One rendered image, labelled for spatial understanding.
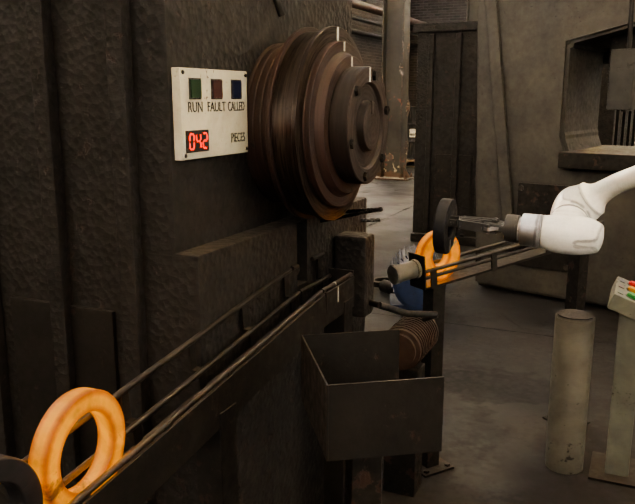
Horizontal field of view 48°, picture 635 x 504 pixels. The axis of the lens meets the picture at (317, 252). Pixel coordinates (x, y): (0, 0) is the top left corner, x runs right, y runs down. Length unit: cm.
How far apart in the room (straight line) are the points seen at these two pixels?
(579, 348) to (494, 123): 236
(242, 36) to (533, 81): 290
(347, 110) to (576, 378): 120
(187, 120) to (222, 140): 14
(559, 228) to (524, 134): 249
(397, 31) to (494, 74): 634
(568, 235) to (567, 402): 67
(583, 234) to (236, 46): 99
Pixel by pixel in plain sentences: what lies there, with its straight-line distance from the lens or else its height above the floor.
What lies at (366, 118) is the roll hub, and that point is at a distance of 174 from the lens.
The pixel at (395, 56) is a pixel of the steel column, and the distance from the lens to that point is 1073.
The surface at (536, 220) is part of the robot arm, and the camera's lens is 199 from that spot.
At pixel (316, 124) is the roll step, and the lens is 164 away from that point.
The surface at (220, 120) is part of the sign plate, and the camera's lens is 158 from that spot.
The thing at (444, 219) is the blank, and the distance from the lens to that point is 199.
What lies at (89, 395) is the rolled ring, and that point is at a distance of 115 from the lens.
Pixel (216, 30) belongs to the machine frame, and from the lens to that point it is 162.
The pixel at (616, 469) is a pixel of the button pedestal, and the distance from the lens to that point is 257.
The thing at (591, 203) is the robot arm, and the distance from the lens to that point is 209.
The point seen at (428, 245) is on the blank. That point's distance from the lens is 220.
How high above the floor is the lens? 118
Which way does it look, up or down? 12 degrees down
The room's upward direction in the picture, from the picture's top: straight up
